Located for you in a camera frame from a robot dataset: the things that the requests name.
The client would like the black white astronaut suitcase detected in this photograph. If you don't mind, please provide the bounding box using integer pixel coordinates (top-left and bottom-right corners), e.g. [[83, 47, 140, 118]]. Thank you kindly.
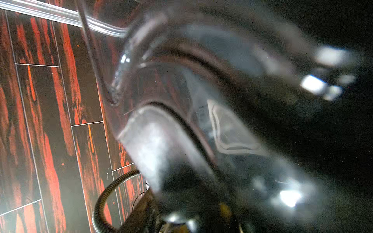
[[75, 0, 373, 233]]

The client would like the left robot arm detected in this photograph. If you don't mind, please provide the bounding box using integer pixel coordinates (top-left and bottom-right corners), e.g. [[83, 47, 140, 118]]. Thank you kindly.
[[117, 189, 174, 233]]

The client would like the left black camera cable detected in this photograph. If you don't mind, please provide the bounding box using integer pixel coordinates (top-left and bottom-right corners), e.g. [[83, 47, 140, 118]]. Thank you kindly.
[[92, 168, 141, 233]]

